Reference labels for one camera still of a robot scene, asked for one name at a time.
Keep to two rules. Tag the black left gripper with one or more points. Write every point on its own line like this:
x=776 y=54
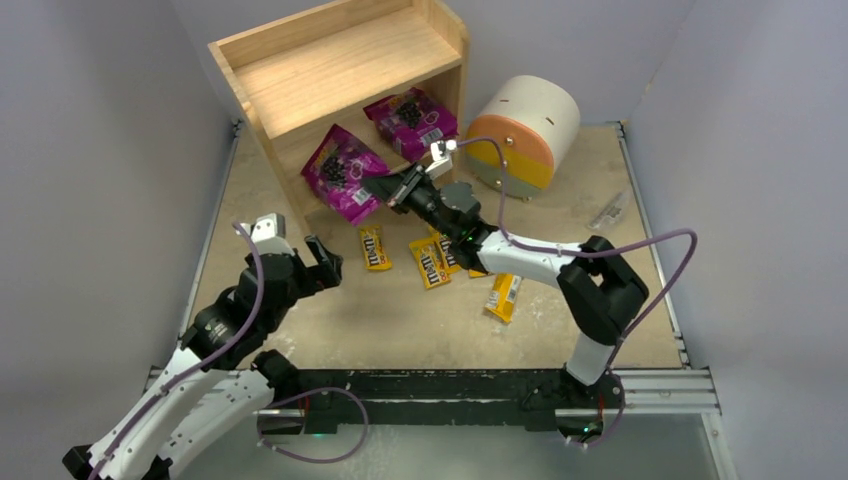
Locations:
x=317 y=266

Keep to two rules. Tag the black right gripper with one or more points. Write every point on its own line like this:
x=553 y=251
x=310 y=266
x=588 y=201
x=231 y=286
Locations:
x=404 y=192

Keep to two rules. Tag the purple candy bag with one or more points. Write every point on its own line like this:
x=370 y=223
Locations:
x=411 y=121
x=335 y=171

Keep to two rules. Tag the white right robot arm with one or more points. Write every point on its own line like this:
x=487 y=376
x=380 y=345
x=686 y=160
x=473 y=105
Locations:
x=602 y=291

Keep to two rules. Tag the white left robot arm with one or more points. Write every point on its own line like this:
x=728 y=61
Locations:
x=202 y=392

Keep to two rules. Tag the wooden shelf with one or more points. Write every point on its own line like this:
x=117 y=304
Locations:
x=294 y=77

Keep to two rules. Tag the yellow M&M bag face down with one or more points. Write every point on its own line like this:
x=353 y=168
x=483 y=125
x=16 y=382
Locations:
x=502 y=297

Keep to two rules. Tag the round pastel drawer cabinet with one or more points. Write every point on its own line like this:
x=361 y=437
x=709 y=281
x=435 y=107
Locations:
x=522 y=136

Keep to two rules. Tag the clear plastic packet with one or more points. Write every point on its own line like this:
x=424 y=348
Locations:
x=612 y=212

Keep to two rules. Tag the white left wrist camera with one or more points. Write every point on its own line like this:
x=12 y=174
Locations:
x=268 y=232

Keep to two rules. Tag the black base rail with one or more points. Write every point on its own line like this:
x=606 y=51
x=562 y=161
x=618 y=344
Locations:
x=538 y=400

